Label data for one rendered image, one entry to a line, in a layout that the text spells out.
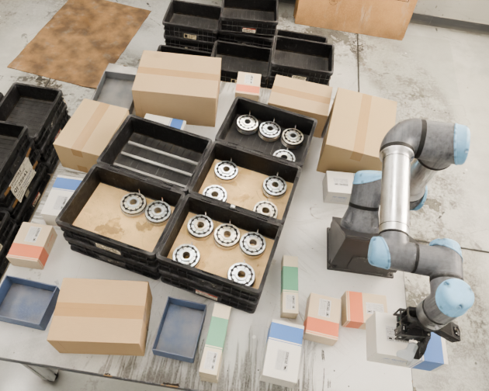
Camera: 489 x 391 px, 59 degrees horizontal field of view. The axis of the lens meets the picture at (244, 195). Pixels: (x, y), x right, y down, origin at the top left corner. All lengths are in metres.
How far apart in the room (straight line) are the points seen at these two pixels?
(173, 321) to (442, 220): 2.03
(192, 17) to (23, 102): 1.38
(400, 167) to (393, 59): 2.99
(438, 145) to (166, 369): 1.17
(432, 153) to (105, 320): 1.17
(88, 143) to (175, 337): 0.91
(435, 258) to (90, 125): 1.54
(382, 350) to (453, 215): 2.00
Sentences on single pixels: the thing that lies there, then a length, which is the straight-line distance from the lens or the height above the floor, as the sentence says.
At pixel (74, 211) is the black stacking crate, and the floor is 0.87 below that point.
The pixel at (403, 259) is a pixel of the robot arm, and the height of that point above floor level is 1.43.
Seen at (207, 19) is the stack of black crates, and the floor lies 0.38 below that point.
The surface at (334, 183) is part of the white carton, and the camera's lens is 2.00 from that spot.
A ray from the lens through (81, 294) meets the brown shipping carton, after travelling 1.64.
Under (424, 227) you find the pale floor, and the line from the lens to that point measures 3.06.
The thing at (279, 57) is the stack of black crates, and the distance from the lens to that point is 3.06.
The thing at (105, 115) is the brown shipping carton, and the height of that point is 0.86.
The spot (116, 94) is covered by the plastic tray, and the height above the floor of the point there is 0.70.
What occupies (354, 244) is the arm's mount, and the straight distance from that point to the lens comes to 1.69.
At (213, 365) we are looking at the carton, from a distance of 1.55.
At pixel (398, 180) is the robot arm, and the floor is 1.45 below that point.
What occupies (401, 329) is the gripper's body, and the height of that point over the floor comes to 1.25.
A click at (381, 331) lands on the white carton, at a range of 1.34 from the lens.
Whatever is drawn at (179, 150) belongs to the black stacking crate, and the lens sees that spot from 1.97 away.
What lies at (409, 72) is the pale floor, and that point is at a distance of 4.11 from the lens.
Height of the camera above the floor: 2.33
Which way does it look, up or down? 55 degrees down
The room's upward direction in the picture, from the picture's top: 8 degrees clockwise
